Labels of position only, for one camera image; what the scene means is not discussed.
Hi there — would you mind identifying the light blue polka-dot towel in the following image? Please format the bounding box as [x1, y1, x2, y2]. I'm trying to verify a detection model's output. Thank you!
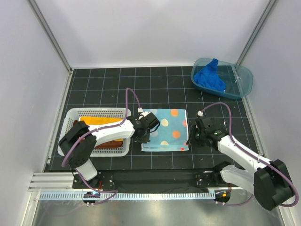
[141, 109, 189, 152]

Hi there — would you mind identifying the brown towel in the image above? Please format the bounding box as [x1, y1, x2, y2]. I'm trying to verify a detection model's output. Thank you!
[73, 120, 123, 149]

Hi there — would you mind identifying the blue patterned towel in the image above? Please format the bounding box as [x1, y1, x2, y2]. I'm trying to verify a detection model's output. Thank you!
[79, 116, 123, 126]

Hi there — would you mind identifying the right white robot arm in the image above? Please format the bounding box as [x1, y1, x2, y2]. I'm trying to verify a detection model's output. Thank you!
[187, 116, 298, 210]

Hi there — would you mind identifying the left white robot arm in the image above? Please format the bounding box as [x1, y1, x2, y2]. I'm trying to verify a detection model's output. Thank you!
[58, 112, 160, 188]

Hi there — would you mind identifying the white perforated plastic basket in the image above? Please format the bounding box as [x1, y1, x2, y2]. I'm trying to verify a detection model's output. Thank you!
[59, 107, 131, 157]

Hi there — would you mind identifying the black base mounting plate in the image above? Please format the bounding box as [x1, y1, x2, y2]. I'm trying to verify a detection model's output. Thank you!
[88, 169, 229, 194]

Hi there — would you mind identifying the bright blue cloth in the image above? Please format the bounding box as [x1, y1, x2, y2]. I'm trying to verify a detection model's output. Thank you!
[193, 58, 226, 92]

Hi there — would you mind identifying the blue plastic tub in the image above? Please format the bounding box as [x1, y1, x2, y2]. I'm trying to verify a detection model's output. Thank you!
[190, 58, 253, 99]

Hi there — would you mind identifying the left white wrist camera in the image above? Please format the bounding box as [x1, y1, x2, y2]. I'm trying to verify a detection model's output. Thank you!
[137, 107, 151, 119]

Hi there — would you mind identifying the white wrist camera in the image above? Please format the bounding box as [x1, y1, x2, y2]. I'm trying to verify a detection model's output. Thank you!
[197, 111, 205, 117]
[137, 107, 151, 119]

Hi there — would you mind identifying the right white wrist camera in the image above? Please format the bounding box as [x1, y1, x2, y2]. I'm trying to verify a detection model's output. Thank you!
[197, 111, 205, 117]

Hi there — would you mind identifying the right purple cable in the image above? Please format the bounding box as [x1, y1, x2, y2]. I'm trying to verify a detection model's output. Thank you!
[197, 102, 296, 207]

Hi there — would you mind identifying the aluminium front rail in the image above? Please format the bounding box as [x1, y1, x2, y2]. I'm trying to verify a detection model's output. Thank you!
[28, 171, 76, 191]

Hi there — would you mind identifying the right aluminium frame post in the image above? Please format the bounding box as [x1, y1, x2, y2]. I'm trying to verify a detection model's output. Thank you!
[236, 0, 278, 65]

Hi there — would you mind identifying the aluminium frame post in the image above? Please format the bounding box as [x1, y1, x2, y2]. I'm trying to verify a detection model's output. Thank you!
[236, 0, 278, 65]
[27, 0, 72, 73]

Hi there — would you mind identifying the left aluminium frame post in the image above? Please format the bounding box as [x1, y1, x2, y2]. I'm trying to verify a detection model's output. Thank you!
[27, 0, 72, 73]

